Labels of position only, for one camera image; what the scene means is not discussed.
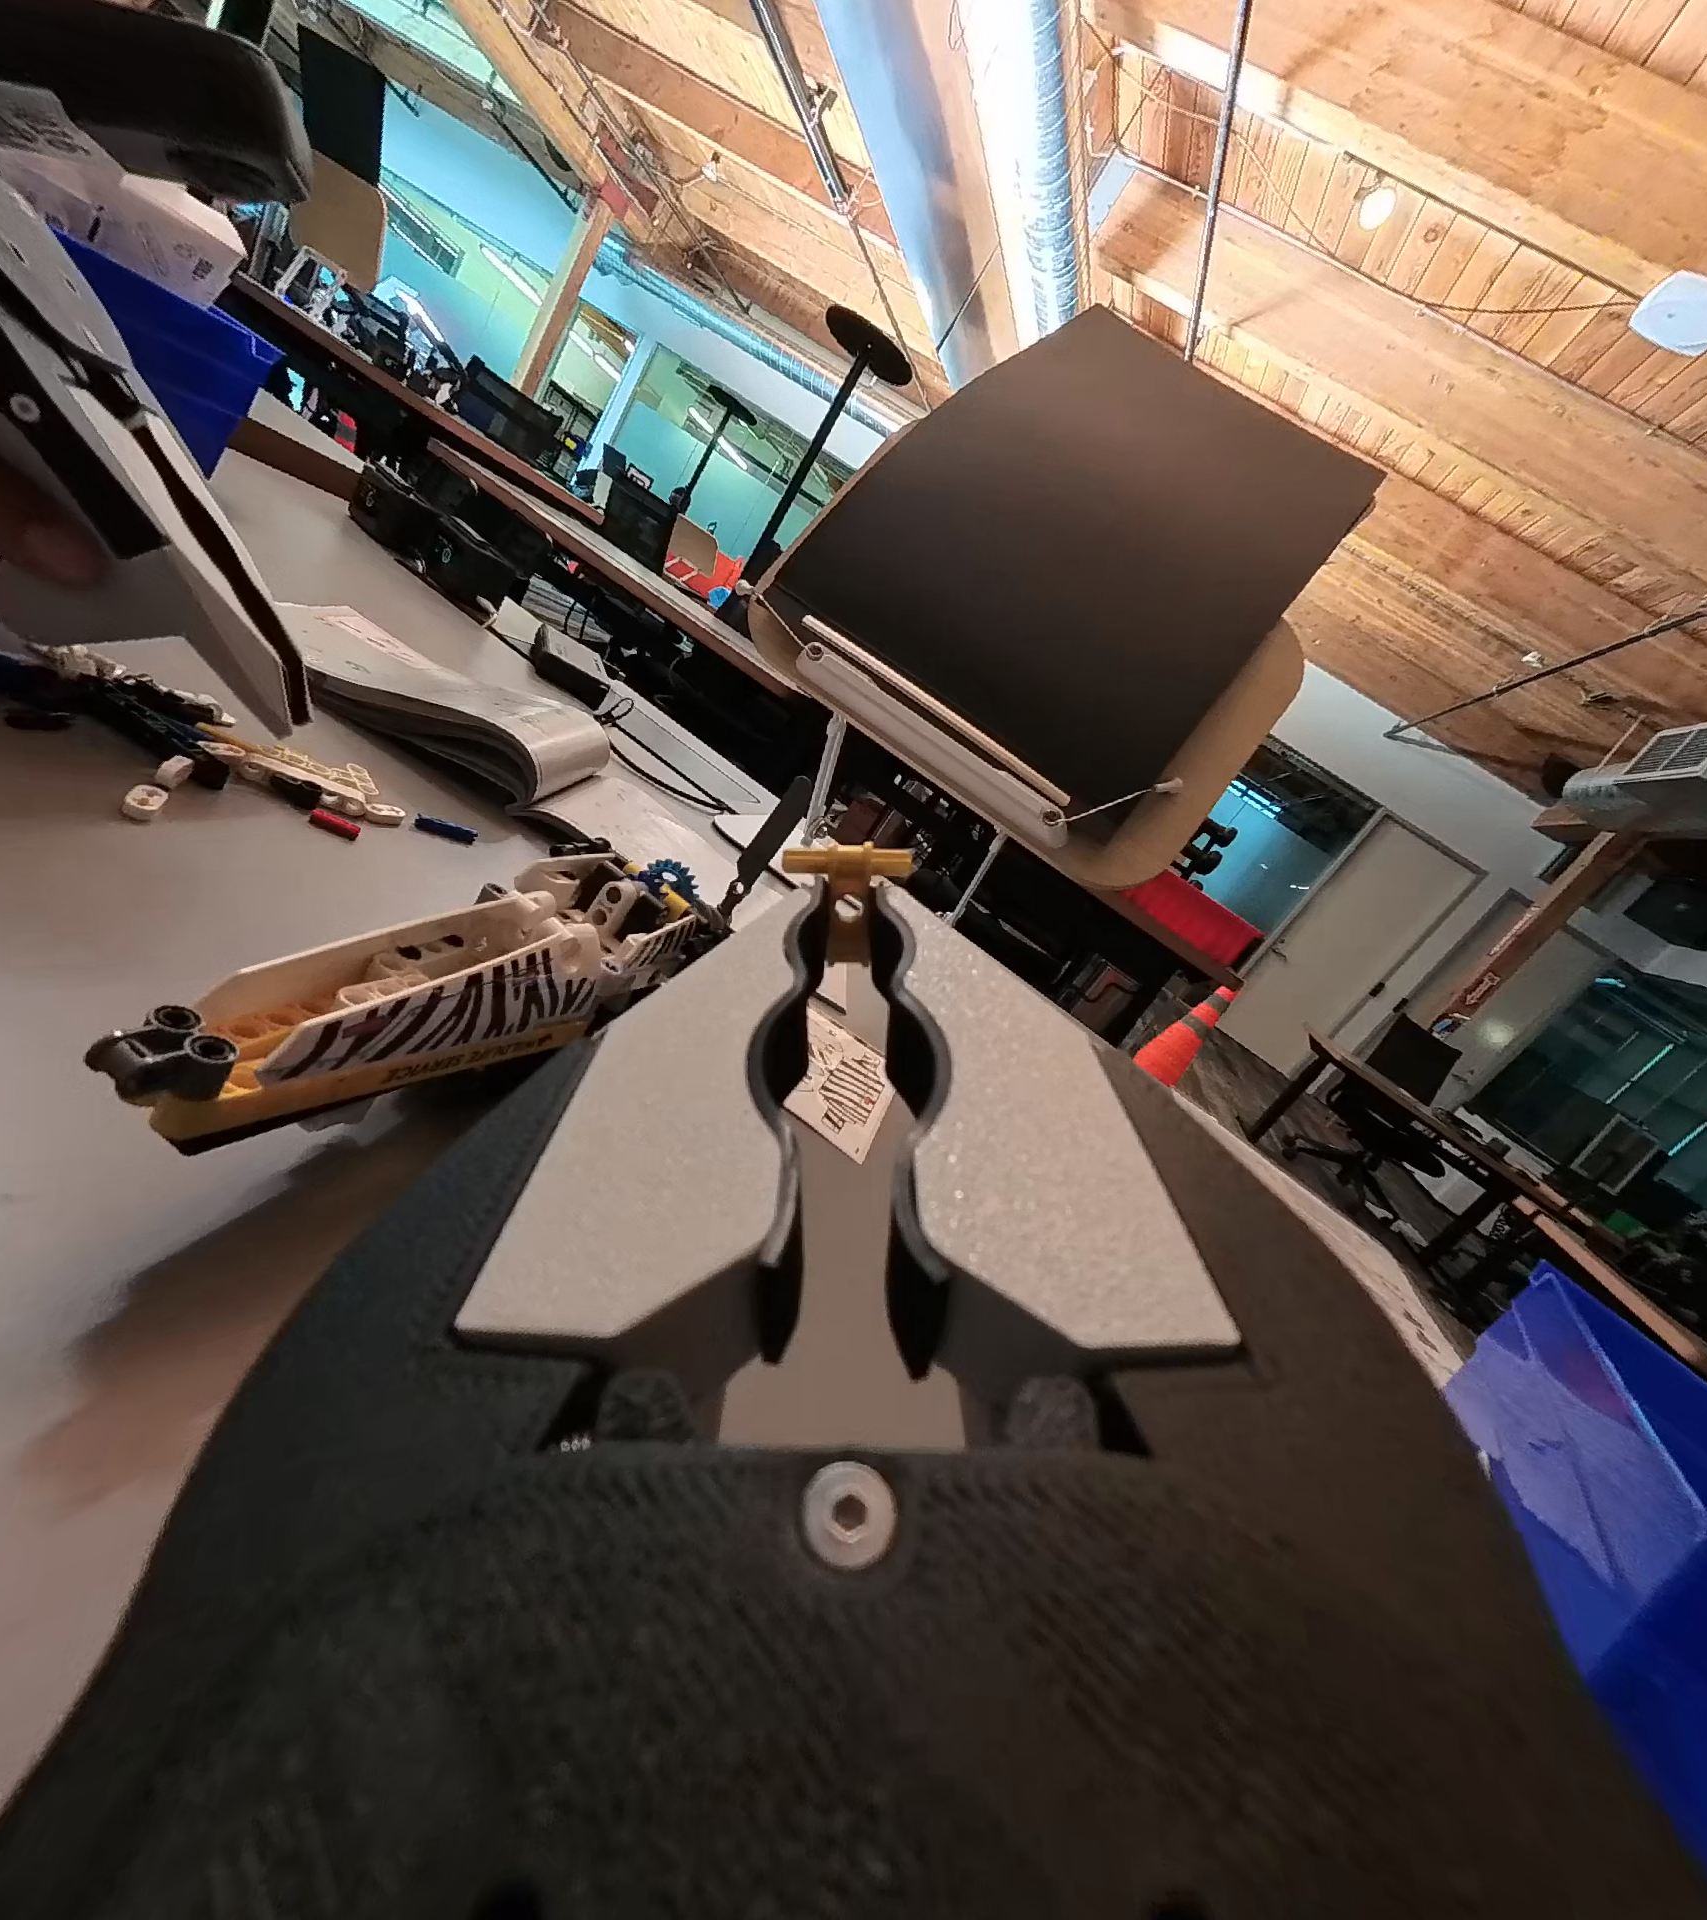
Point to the yellow lego connector piece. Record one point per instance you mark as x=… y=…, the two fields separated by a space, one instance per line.
x=846 y=863

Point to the lego sticker sheet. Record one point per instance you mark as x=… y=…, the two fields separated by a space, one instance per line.
x=846 y=1088

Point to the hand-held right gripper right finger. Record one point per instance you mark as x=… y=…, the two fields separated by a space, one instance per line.
x=1064 y=1214

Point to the black screen on plywood board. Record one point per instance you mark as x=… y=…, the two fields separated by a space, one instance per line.
x=1094 y=570

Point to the orange traffic cone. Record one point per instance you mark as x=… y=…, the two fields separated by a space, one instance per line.
x=1190 y=1034

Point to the blue plastic bin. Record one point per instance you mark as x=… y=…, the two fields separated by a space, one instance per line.
x=193 y=360
x=1664 y=1575

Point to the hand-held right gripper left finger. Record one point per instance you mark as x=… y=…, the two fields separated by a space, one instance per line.
x=628 y=1201

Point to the wooden edged desk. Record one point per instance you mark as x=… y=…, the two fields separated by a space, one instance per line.
x=614 y=570
x=388 y=382

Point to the black charger box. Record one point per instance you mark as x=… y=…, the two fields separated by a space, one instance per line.
x=478 y=562
x=402 y=518

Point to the pile of loose lego pieces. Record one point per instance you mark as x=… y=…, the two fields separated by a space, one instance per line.
x=321 y=781

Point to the white ceiling access point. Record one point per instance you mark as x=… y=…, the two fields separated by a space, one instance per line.
x=1690 y=313

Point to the wooden support post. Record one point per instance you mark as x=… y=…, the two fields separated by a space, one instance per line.
x=560 y=301

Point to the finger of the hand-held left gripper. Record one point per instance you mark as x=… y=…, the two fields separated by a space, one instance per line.
x=231 y=600
x=103 y=600

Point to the black floor lamp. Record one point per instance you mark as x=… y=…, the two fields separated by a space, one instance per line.
x=726 y=393
x=868 y=322

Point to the zebra striped lego plane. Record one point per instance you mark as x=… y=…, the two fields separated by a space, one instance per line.
x=418 y=1004

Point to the white tablet stand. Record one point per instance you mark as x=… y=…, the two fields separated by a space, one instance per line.
x=928 y=717

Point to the open lego instruction booklet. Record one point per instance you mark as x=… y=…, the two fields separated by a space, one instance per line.
x=492 y=735

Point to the black power adapter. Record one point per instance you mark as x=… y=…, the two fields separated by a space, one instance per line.
x=568 y=661

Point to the silver air duct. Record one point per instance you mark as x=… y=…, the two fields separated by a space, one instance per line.
x=1694 y=781
x=974 y=151

